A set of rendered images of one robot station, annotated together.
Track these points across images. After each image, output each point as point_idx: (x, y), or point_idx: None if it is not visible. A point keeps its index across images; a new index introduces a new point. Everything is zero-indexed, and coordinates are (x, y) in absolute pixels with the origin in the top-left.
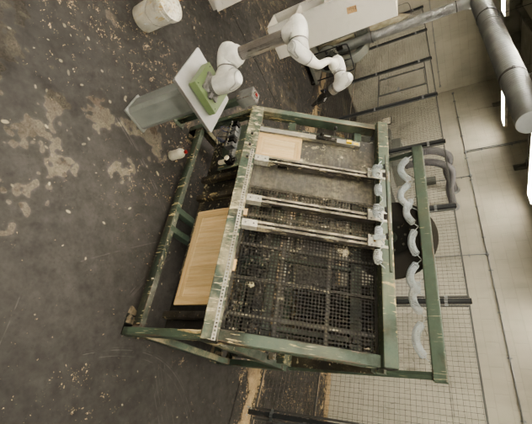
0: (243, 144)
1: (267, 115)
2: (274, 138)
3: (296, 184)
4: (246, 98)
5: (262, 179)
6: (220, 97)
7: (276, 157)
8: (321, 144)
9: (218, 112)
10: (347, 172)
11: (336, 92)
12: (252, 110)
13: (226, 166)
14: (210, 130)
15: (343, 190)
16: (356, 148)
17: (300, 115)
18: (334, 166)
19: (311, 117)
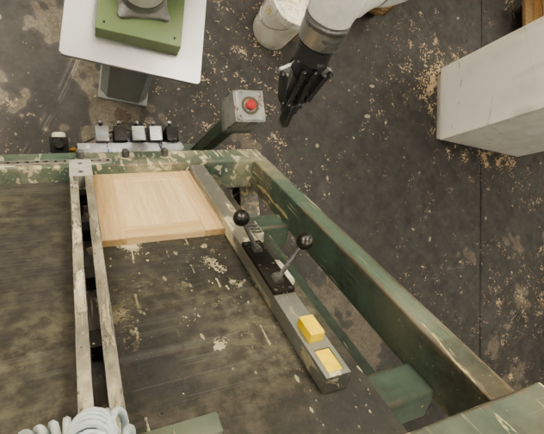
0: (121, 151)
1: (256, 176)
2: (184, 189)
3: (3, 258)
4: (227, 101)
5: (12, 198)
6: (150, 29)
7: (92, 184)
8: (242, 274)
9: (133, 60)
10: (86, 360)
11: (311, 29)
12: (239, 150)
13: None
14: (62, 50)
15: None
16: (317, 383)
17: (303, 203)
18: (151, 334)
19: (318, 220)
